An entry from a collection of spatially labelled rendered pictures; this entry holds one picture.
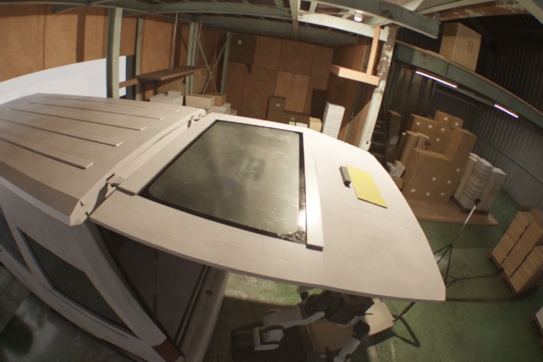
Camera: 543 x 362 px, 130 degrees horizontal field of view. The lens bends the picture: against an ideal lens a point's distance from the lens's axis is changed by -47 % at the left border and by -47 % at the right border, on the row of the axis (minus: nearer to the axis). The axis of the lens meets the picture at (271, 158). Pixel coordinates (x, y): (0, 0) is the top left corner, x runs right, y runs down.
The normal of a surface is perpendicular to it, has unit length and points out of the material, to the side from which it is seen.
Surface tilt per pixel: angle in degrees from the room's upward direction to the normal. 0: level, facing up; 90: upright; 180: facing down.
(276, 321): 15
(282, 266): 3
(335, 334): 0
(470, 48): 90
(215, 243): 2
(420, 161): 90
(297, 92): 90
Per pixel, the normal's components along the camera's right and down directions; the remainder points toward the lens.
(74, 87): 0.98, 0.18
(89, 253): 0.53, 0.22
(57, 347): 0.15, -0.89
